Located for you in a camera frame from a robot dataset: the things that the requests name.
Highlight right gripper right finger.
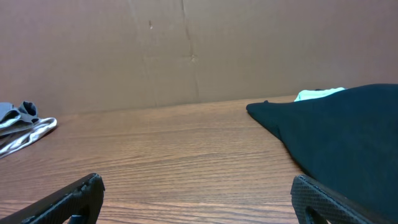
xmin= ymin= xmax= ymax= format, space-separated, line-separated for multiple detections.
xmin=290 ymin=175 xmax=394 ymax=224

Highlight folded beige shorts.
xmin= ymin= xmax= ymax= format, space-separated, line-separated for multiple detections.
xmin=1 ymin=118 xmax=57 ymax=158

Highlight light blue garment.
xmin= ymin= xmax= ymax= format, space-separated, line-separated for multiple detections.
xmin=294 ymin=87 xmax=345 ymax=101

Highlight black garment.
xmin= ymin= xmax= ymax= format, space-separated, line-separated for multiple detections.
xmin=246 ymin=84 xmax=397 ymax=222

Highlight grey shorts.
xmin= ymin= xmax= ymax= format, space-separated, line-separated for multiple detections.
xmin=1 ymin=101 xmax=39 ymax=133

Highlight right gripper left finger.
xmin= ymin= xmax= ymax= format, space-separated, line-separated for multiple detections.
xmin=1 ymin=173 xmax=105 ymax=224

